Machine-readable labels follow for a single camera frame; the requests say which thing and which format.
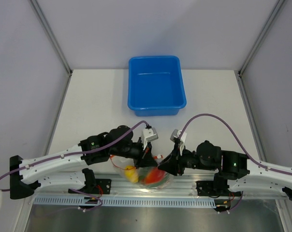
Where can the aluminium mounting rail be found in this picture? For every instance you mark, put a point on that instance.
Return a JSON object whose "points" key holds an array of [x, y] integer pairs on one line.
{"points": [[60, 183]]}

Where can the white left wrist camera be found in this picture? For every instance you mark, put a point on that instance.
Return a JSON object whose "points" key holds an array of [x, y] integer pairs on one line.
{"points": [[148, 135]]}

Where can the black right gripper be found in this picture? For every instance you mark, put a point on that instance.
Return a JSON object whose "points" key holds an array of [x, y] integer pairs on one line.
{"points": [[174, 164]]}

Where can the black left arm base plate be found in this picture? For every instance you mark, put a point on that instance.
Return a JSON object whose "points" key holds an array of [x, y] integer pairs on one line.
{"points": [[103, 186]]}

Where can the right aluminium frame post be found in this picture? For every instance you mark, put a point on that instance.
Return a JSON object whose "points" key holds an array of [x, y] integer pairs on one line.
{"points": [[274, 14]]}

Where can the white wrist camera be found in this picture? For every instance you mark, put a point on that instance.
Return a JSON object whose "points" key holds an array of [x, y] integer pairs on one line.
{"points": [[148, 135], [179, 137]]}

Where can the clear orange zip top bag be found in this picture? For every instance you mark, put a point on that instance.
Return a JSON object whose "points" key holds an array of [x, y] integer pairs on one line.
{"points": [[120, 163]]}

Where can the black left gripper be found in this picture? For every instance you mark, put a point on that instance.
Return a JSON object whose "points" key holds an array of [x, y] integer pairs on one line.
{"points": [[146, 159]]}

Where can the red chili pepper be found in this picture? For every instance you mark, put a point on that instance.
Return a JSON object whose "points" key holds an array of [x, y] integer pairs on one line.
{"points": [[154, 176]]}

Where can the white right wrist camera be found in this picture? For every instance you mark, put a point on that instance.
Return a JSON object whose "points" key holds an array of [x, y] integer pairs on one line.
{"points": [[179, 137]]}

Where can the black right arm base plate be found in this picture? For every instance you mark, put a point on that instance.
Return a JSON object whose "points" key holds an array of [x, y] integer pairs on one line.
{"points": [[214, 190]]}

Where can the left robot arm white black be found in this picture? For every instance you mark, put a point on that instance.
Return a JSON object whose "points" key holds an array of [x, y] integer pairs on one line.
{"points": [[69, 171]]}

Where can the blue plastic bin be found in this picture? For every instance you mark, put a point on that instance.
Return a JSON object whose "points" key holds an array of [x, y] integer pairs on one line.
{"points": [[155, 86]]}

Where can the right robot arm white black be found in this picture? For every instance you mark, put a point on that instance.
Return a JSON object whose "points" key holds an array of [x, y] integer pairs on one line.
{"points": [[235, 173]]}

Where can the yellow orange bell pepper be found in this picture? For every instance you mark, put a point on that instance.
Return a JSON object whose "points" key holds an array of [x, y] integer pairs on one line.
{"points": [[131, 174]]}

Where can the slotted white cable duct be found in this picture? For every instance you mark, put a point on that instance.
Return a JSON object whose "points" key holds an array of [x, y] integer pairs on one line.
{"points": [[125, 201]]}

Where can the left aluminium frame post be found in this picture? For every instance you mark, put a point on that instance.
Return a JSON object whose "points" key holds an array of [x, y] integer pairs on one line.
{"points": [[50, 34]]}

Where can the aluminium frame post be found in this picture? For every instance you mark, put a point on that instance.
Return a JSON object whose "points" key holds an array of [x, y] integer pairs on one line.
{"points": [[50, 34], [274, 14]]}

